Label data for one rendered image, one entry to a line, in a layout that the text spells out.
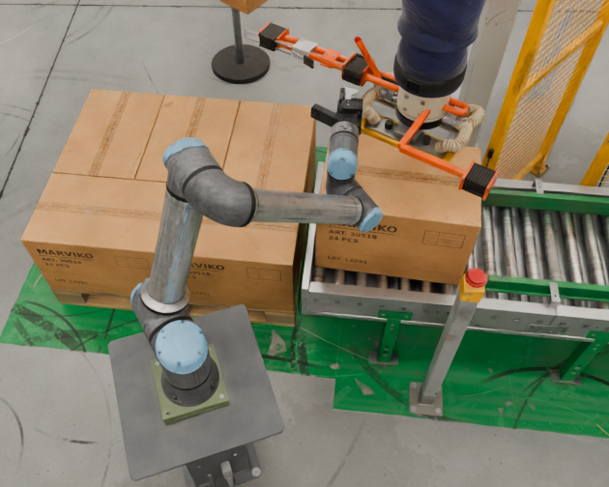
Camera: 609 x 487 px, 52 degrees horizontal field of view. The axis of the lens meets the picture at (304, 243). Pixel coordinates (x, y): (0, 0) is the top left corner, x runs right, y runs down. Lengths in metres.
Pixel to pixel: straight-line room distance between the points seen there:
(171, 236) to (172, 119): 1.61
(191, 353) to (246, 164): 1.33
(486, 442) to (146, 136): 2.14
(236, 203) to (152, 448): 0.94
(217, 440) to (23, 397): 1.33
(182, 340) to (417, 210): 0.98
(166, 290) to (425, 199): 1.02
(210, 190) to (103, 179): 1.60
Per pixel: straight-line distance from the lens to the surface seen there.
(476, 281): 2.06
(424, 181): 2.40
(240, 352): 2.20
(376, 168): 2.42
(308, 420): 2.89
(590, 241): 2.96
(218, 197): 1.49
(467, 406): 3.00
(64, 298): 3.31
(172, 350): 1.88
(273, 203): 1.59
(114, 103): 3.42
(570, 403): 3.16
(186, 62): 4.50
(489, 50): 3.24
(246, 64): 4.38
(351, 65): 2.20
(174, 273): 1.82
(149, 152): 3.12
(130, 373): 2.23
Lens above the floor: 2.72
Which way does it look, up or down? 54 degrees down
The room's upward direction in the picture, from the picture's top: straight up
